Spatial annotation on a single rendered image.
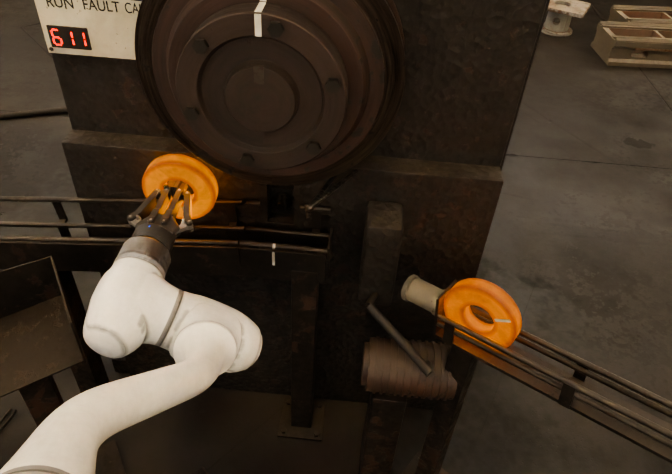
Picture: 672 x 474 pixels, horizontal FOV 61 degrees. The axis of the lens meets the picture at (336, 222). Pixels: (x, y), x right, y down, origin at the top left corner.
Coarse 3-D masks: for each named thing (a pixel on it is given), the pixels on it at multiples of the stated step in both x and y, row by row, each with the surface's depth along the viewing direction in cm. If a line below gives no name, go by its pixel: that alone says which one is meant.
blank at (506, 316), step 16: (464, 288) 111; (480, 288) 109; (496, 288) 109; (448, 304) 116; (464, 304) 114; (480, 304) 111; (496, 304) 108; (512, 304) 109; (464, 320) 116; (496, 320) 110; (512, 320) 108; (496, 336) 112; (512, 336) 110
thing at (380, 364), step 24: (384, 360) 126; (408, 360) 127; (432, 360) 127; (384, 384) 127; (408, 384) 126; (432, 384) 126; (456, 384) 126; (384, 408) 135; (384, 432) 141; (360, 456) 163; (384, 456) 148
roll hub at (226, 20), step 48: (192, 48) 89; (240, 48) 89; (288, 48) 88; (336, 48) 91; (192, 96) 94; (240, 96) 92; (288, 96) 92; (336, 96) 92; (240, 144) 100; (288, 144) 99
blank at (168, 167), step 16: (160, 160) 116; (176, 160) 115; (192, 160) 117; (144, 176) 118; (160, 176) 117; (176, 176) 117; (192, 176) 117; (208, 176) 118; (144, 192) 121; (208, 192) 119; (192, 208) 123; (208, 208) 122
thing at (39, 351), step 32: (0, 288) 117; (32, 288) 121; (0, 320) 120; (32, 320) 120; (64, 320) 120; (0, 352) 114; (32, 352) 114; (64, 352) 114; (0, 384) 109; (32, 384) 119; (32, 416) 124
